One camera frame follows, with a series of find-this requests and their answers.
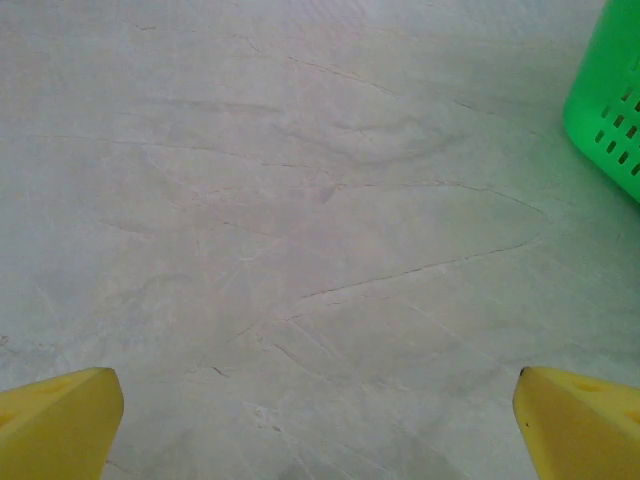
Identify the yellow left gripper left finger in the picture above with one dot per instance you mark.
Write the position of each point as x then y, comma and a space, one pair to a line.
55, 430

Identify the green plastic basket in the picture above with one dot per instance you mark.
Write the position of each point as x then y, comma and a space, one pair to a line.
607, 75

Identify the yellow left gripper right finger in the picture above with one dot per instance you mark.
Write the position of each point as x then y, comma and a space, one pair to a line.
580, 435

